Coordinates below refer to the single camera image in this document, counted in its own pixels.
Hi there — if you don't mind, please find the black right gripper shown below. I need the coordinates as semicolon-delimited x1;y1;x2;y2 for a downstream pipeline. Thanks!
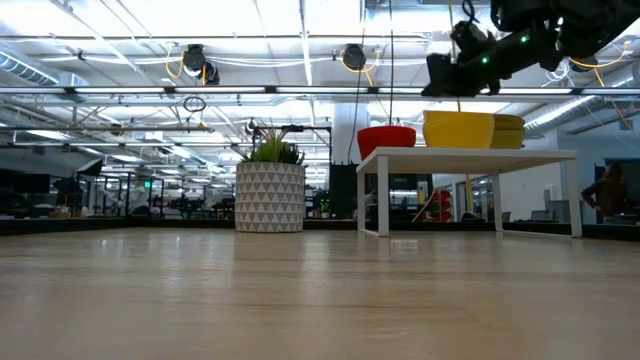
421;19;551;99

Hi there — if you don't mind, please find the yellow plastic bowl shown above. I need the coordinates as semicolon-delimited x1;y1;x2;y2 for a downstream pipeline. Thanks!
423;116;495;150

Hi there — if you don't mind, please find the patterned white bowl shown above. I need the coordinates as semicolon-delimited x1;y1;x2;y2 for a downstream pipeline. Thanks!
492;129;525;150

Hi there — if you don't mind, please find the red plastic bowl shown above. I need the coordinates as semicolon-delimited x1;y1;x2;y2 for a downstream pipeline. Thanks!
357;125;417;133
358;129;416;161

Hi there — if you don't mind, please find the white perforated metal shelf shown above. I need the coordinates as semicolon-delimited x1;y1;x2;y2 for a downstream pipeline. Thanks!
355;147;584;239

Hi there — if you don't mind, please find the white pillar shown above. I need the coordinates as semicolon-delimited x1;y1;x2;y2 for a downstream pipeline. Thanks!
332;102;371;166

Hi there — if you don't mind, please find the person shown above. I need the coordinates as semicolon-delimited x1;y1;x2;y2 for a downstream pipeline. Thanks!
580;162;632;225

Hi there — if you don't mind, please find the green succulent plant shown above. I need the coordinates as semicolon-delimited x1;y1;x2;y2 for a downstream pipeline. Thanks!
241;123;306;166

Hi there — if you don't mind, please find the grey triangle-pattern plant pot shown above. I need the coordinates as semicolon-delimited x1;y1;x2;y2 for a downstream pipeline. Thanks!
234;161;306;234

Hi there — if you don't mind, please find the black hanging cable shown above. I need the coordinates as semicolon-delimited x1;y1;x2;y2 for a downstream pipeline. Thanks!
387;0;396;129

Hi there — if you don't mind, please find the black ceiling cable reel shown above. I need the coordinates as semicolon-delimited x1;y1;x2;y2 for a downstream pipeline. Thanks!
341;43;369;72
181;43;221;86

